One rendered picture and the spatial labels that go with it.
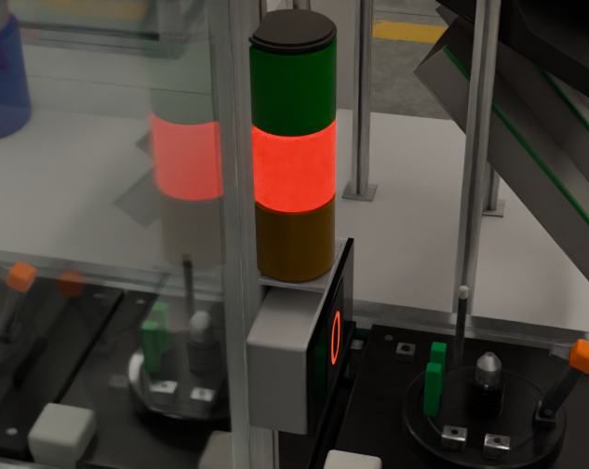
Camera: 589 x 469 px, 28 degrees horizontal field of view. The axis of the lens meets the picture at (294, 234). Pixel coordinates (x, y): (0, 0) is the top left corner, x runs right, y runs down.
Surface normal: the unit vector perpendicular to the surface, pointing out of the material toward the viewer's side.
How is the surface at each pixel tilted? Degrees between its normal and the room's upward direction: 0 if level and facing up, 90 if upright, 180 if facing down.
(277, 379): 90
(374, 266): 0
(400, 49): 0
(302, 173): 90
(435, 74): 90
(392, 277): 0
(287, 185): 90
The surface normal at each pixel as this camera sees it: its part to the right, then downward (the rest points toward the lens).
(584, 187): 0.64, -0.43
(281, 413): -0.24, 0.54
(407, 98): -0.02, -0.83
